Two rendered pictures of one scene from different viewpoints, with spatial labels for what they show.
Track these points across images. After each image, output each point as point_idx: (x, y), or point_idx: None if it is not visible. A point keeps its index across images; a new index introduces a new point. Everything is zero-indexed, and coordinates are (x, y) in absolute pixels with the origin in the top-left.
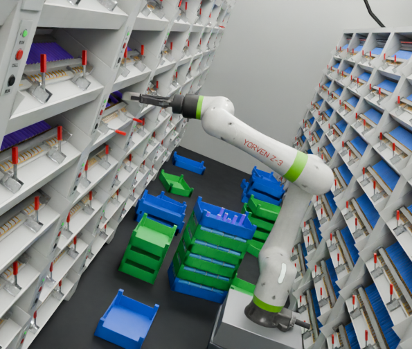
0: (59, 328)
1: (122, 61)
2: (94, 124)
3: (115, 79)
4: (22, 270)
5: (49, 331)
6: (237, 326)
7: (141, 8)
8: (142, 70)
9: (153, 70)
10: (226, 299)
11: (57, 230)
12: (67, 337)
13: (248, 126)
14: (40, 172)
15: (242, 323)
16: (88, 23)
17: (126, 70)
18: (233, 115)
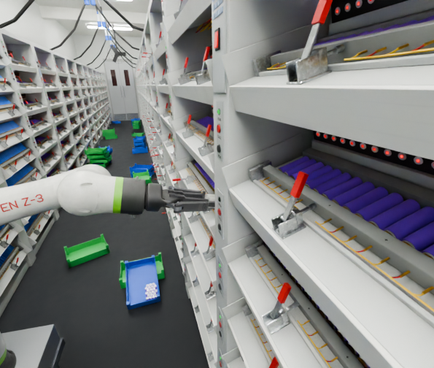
0: (198, 362)
1: (203, 136)
2: (174, 152)
3: (174, 128)
4: None
5: (200, 353)
6: (37, 327)
7: (169, 79)
8: (201, 155)
9: (219, 180)
10: None
11: None
12: (187, 358)
13: (44, 178)
14: (171, 151)
15: (27, 339)
16: (163, 90)
17: (184, 131)
18: (68, 171)
